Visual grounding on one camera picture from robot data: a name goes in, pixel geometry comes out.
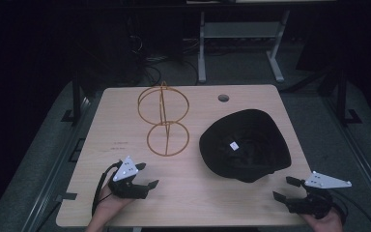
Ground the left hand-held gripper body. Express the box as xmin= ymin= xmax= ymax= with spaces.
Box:
xmin=107 ymin=156 xmax=150 ymax=200

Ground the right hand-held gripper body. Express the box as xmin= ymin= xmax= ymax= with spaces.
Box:
xmin=285 ymin=171 xmax=353 ymax=220

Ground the gold wire hat stand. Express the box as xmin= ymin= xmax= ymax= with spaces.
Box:
xmin=137 ymin=80 xmax=190 ymax=158

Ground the black hat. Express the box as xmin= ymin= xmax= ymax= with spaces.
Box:
xmin=198 ymin=108 xmax=293 ymax=184

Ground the person's left hand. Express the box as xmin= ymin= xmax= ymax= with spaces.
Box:
xmin=94 ymin=186 xmax=133 ymax=224

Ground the person's right hand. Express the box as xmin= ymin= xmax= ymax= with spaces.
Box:
xmin=301 ymin=208 xmax=345 ymax=232

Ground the black tape strip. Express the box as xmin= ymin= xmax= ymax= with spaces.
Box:
xmin=55 ymin=191 xmax=78 ymax=203

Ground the black metal stand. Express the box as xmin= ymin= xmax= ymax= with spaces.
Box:
xmin=60 ymin=69 xmax=92 ymax=124
xmin=322 ymin=66 xmax=363 ymax=128

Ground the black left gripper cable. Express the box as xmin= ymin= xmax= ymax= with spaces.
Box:
xmin=91 ymin=160 xmax=124 ymax=218

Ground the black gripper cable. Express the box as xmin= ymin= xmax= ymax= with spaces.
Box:
xmin=329 ymin=188 xmax=371 ymax=232
xmin=91 ymin=160 xmax=124 ymax=218

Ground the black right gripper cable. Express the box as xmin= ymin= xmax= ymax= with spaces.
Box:
xmin=329 ymin=188 xmax=371 ymax=232

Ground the bundle of background cables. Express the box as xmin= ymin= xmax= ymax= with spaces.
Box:
xmin=127 ymin=32 xmax=201 ymax=85

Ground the grey metal desk frame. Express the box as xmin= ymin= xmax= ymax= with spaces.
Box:
xmin=197 ymin=9 xmax=292 ymax=84

